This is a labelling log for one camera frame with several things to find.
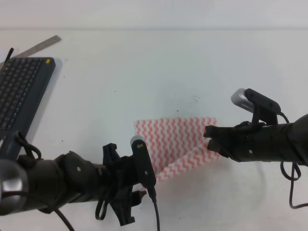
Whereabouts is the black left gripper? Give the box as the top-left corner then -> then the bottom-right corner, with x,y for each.
97,143 -> 147,226

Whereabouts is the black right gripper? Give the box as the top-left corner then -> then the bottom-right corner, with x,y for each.
203,123 -> 282,162

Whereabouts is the pink white striped towel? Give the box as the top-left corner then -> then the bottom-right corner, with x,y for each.
134,117 -> 220,182

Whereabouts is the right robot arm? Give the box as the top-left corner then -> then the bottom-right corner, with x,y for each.
204,115 -> 308,166

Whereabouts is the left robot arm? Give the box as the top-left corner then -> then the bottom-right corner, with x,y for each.
0,143 -> 145,226

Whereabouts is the black keyboard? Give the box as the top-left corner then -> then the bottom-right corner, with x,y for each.
0,57 -> 56,160

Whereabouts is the grey metal ruler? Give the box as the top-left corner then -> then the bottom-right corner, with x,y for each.
0,35 -> 62,68

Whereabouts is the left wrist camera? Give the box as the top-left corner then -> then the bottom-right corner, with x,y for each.
130,135 -> 156,189

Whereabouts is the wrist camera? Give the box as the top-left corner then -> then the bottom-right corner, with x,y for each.
231,89 -> 281,125
130,135 -> 156,189

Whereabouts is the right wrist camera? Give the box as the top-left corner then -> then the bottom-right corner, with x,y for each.
231,89 -> 281,125

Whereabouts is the black strap behind keyboard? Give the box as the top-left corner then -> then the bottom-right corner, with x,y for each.
3,48 -> 14,65

